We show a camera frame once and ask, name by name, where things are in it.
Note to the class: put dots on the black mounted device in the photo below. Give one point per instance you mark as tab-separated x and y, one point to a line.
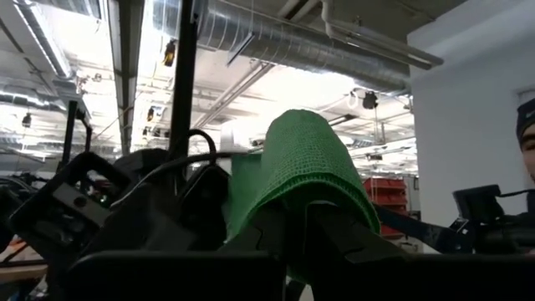
480	205

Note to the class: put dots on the person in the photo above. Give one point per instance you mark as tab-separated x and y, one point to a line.
527	138

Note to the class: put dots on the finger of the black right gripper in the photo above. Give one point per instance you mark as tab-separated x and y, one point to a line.
209	209

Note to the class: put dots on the red storage bins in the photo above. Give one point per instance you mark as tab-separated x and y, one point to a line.
384	190

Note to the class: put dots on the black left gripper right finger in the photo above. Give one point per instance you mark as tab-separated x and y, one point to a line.
397	276

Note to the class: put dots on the grey ceiling pipe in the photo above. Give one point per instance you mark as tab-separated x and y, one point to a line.
376	42

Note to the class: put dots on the black ceiling camera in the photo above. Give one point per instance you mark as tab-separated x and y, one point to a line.
370	100

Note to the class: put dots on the silver ventilation duct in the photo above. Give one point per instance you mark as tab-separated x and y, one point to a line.
292	42

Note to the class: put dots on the green bandage strip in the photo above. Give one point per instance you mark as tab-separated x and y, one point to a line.
305	154

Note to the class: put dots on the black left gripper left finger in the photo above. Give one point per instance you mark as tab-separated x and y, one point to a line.
175	276

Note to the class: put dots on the black stand frame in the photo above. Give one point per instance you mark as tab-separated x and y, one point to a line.
70	125

